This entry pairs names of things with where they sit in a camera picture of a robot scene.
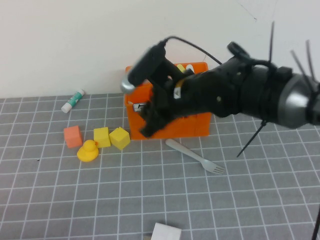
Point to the white label reading 勺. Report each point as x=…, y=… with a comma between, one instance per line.
x=138, y=107

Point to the yellow foam cube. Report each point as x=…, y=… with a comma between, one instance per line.
x=101, y=137
x=119, y=140

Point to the yellow rubber duck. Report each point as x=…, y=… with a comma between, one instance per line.
x=87, y=153

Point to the white plastic knife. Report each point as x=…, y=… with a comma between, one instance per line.
x=190, y=67

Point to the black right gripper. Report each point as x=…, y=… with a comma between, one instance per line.
x=165, y=100

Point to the orange plastic cutlery holder crate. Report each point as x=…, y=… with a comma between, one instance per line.
x=200, y=127

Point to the white rectangular box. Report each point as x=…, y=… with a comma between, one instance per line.
x=166, y=232

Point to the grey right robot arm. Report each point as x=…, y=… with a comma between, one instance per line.
x=250, y=92

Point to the grey grid tablecloth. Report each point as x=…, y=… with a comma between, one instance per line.
x=75, y=200

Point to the grey-green plastic fork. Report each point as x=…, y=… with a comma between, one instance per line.
x=185, y=151

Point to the white and green glue stick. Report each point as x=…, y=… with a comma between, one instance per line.
x=72, y=101

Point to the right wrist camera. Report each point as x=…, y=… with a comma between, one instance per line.
x=147, y=67

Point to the yellow plastic knife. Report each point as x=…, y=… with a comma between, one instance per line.
x=180, y=67

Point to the orange foam cube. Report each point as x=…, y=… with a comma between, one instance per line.
x=73, y=137

